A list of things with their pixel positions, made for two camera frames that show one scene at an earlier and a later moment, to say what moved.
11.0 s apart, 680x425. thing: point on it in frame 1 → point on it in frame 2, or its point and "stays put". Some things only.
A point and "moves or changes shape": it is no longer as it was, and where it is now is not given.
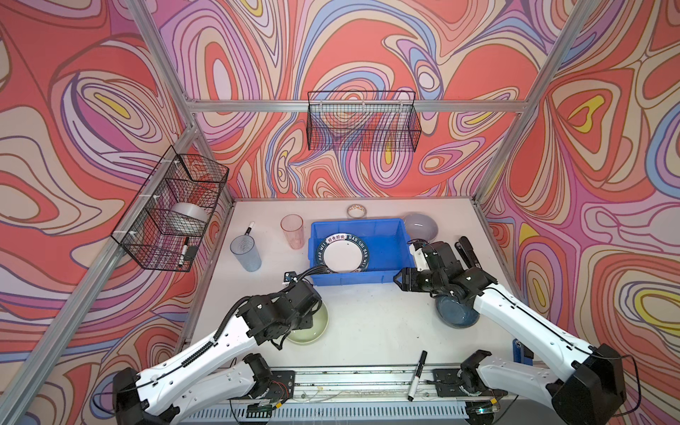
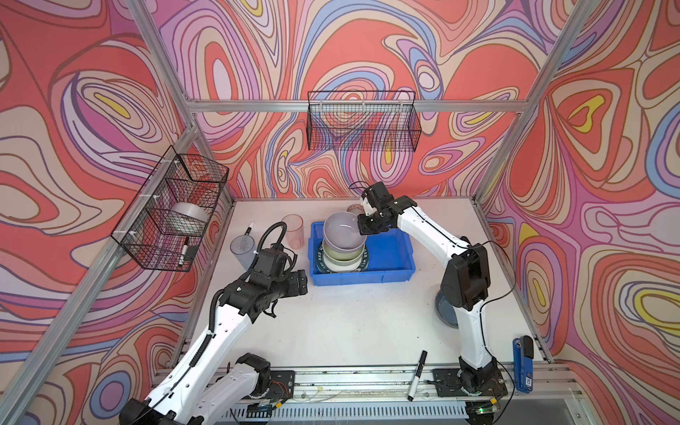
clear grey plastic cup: [243, 247] stays put
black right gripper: [408, 280] → [364, 228]
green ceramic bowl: [320, 322] → [343, 256]
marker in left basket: [183, 251] stays put
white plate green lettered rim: [343, 253] stays put
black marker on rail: [414, 382] stays put
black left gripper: [307, 319] → [296, 288]
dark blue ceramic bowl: [454, 313] stays put
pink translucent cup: [292, 226] stays put
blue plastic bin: [387, 239] stays put
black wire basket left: [170, 224] stays put
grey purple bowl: [421, 227] moves or changes shape
